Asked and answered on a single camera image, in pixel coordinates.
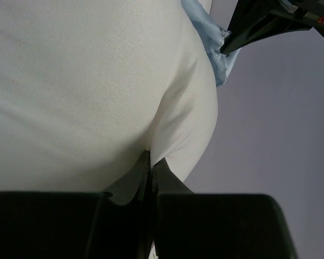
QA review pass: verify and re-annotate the light blue pillowcase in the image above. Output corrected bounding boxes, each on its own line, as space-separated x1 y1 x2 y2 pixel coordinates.
181 1 240 87

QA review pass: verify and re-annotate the white pillow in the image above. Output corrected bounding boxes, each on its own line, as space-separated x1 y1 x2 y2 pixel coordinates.
0 1 218 192

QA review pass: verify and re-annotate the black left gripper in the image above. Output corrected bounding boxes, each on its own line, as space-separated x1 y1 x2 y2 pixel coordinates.
220 0 324 54

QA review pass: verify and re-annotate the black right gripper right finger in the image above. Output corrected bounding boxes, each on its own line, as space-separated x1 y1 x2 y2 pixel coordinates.
152 160 298 258

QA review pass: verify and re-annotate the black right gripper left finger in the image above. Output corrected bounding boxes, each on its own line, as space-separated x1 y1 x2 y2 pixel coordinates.
0 151 151 258

